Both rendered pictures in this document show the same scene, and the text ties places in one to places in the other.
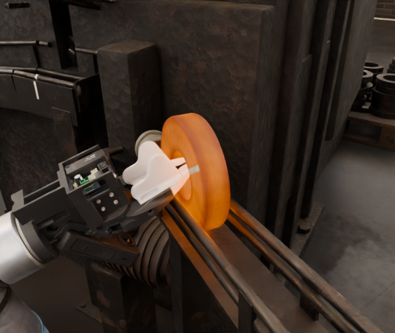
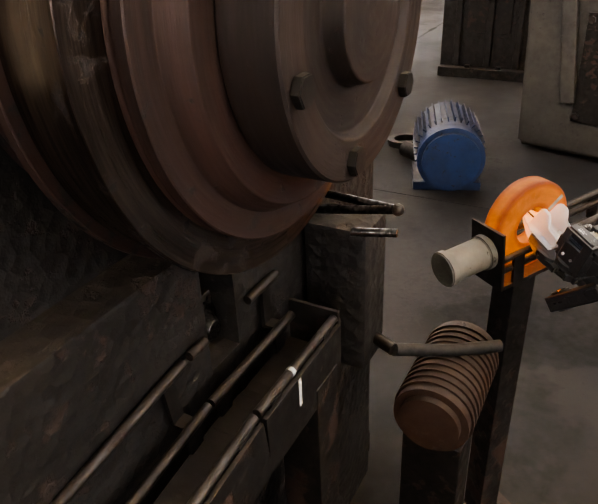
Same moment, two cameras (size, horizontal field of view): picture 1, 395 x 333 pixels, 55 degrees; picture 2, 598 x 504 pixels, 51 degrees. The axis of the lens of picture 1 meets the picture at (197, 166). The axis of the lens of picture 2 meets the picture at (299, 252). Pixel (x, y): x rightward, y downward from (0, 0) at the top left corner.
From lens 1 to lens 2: 125 cm
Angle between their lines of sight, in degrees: 76
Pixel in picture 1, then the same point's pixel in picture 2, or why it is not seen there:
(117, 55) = (381, 221)
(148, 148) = (545, 215)
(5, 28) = (89, 422)
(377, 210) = not seen: hidden behind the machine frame
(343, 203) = not seen: hidden behind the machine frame
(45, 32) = (187, 329)
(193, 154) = (556, 191)
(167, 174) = (555, 218)
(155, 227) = (469, 332)
